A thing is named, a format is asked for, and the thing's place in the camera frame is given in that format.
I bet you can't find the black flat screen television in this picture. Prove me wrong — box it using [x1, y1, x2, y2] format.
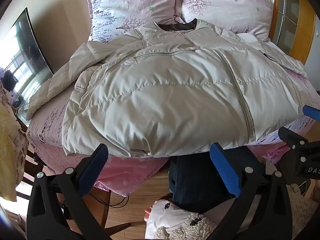
[0, 7, 55, 110]

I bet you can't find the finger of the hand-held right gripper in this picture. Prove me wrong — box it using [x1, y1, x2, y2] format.
[302, 105, 320, 122]
[278, 127, 320, 161]

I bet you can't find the black cable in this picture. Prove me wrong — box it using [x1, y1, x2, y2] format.
[89, 194, 129, 208]

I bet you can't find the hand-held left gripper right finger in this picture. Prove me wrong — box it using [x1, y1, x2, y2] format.
[209, 142, 297, 240]

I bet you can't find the white plush slipper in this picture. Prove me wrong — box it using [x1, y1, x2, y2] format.
[285, 183, 313, 230]
[144, 196, 218, 240]

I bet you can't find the person's jeans leg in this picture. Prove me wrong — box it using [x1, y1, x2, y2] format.
[168, 145, 263, 205]

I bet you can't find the beige puffer jacket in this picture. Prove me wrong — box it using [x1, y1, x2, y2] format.
[26, 18, 308, 158]

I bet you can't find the pink floral bed sheet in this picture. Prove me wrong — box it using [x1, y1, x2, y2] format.
[26, 66, 320, 197]

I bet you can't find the pink pillow with tree print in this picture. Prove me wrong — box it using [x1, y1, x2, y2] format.
[176, 0, 274, 42]

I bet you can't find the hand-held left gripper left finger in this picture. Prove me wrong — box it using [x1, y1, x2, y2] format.
[26, 143, 118, 240]

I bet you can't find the wooden chair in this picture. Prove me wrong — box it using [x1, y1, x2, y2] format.
[24, 145, 133, 238]

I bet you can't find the wooden framed glass door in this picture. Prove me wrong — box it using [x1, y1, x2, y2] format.
[237, 0, 317, 65]

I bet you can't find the pink pillow with purple print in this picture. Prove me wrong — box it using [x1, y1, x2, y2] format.
[84, 0, 184, 43]

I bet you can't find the yellow floral cloth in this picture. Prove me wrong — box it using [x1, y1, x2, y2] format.
[0, 82, 30, 203]

